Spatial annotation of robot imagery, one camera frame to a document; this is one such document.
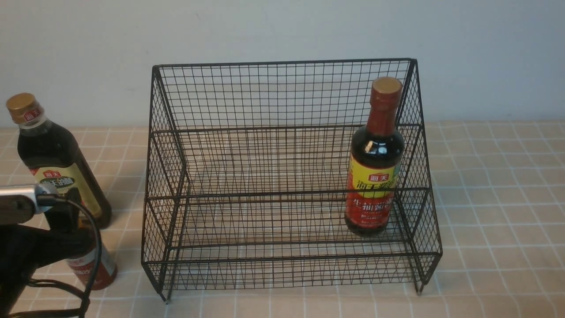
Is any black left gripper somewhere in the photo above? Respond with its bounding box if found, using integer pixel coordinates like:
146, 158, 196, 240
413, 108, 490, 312
1, 189, 94, 310

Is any red ketchup bottle yellow cap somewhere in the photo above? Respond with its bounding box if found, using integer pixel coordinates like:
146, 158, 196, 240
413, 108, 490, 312
65, 219, 117, 291

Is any dark vinegar bottle gold cap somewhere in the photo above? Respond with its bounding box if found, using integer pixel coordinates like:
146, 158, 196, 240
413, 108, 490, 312
6, 93, 112, 229

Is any soy sauce bottle red label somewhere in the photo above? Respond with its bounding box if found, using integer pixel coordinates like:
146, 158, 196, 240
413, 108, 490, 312
344, 77, 404, 238

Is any beige checkered tablecloth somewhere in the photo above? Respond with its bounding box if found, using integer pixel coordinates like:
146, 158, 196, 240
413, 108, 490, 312
0, 121, 565, 318

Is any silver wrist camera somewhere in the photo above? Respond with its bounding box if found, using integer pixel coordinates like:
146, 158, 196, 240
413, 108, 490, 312
0, 184, 59, 225

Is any black wire mesh shelf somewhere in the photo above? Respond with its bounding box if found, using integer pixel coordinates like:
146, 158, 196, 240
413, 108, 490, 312
141, 58, 443, 301

